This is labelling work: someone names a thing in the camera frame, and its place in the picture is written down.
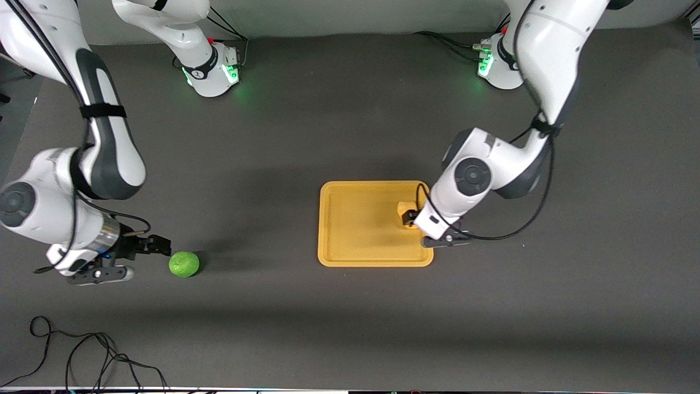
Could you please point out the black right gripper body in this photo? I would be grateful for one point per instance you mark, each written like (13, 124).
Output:
(131, 247)

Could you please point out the yellow potato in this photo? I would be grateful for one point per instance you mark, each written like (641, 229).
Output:
(406, 206)

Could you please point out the green apple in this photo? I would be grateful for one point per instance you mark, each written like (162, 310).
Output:
(184, 264)

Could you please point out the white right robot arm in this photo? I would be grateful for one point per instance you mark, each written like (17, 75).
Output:
(109, 153)

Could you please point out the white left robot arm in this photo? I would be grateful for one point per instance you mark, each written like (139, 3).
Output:
(552, 54)

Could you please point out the yellow plastic tray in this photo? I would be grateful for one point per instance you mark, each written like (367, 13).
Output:
(361, 230)

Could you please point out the dark grey table mat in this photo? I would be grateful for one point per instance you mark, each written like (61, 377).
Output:
(350, 328)

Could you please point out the aluminium frame rail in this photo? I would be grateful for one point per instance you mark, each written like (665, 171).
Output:
(690, 21)

